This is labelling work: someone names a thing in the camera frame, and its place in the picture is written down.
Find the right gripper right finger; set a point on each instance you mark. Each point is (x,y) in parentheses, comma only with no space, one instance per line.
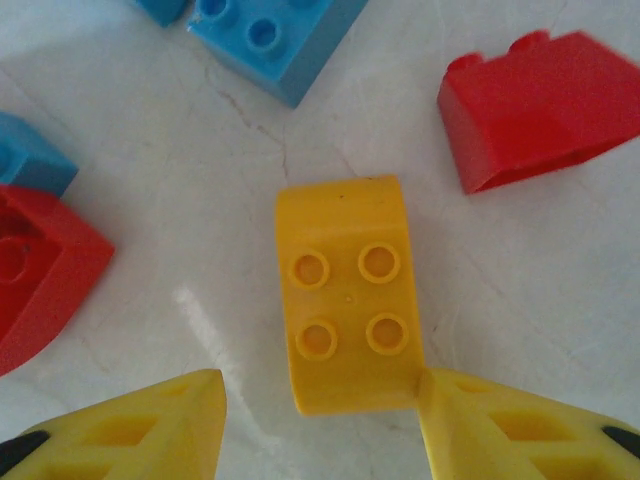
(525,435)

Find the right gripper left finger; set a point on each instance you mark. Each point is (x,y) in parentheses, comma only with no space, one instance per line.
(150,435)

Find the yellow curved brick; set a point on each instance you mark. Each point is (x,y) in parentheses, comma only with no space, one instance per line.
(350,300)

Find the scuffed blue two-by-four brick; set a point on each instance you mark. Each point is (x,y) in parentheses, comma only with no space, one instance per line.
(35,155)

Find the red sloped brick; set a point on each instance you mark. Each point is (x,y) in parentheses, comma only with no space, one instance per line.
(50,280)

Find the red two-by-two brick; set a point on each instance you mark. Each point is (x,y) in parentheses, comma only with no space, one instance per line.
(535,110)

